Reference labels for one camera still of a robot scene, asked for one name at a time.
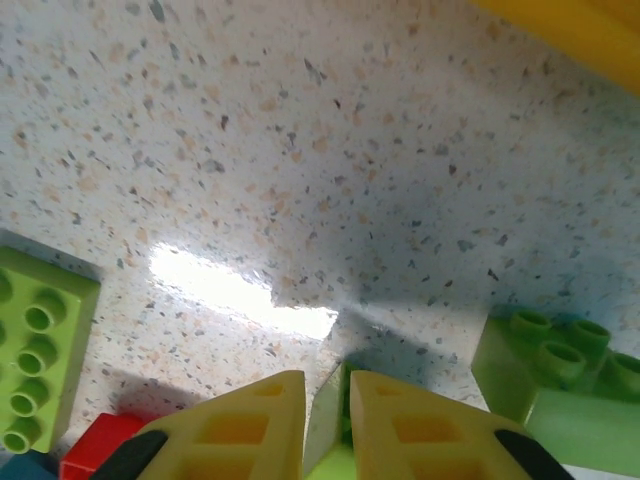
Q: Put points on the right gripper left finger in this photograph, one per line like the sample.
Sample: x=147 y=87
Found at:
x=240 y=430

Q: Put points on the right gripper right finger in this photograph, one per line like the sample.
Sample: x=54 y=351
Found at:
x=430 y=435

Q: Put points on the green lego brick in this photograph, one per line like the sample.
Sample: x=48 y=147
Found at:
x=505 y=370
x=326 y=415
x=45 y=320

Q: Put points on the red lego brick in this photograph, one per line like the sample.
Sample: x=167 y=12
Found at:
x=100 y=440

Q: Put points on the blue lego brick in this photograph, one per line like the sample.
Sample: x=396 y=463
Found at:
x=20 y=467

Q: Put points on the yellow plastic bin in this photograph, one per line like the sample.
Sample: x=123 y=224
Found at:
x=575 y=30

